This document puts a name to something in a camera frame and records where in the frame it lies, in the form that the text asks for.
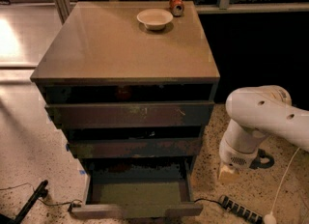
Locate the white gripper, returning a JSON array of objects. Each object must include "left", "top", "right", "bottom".
[{"left": 218, "top": 139, "right": 258, "bottom": 183}]

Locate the grey bottom drawer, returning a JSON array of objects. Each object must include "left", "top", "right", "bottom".
[{"left": 70, "top": 161, "right": 203, "bottom": 219}]

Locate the grey drawer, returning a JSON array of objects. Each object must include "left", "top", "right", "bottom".
[
  {"left": 70, "top": 161, "right": 203, "bottom": 219},
  {"left": 45, "top": 101, "right": 213, "bottom": 129},
  {"left": 68, "top": 138, "right": 202, "bottom": 158}
]

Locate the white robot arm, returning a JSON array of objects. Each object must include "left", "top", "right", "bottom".
[{"left": 218, "top": 85, "right": 309, "bottom": 182}]

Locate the grey middle drawer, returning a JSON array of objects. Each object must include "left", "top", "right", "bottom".
[{"left": 68, "top": 138, "right": 202, "bottom": 158}]

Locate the grey top drawer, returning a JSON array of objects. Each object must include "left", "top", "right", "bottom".
[{"left": 45, "top": 101, "right": 213, "bottom": 129}]

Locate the grey drawer cabinet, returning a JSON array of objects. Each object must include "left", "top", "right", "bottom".
[{"left": 30, "top": 0, "right": 221, "bottom": 183}]

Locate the black power strip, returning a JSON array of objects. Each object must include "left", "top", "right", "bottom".
[{"left": 219, "top": 195, "right": 264, "bottom": 224}]

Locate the white bowl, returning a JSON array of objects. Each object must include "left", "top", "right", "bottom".
[{"left": 137, "top": 9, "right": 173, "bottom": 31}]

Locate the orange soda can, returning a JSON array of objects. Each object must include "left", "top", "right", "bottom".
[{"left": 169, "top": 0, "right": 184, "bottom": 16}]

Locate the white cable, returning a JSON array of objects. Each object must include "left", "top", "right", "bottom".
[{"left": 263, "top": 146, "right": 302, "bottom": 224}]

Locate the black cable with adapter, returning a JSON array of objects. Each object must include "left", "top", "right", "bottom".
[{"left": 0, "top": 182, "right": 83, "bottom": 212}]

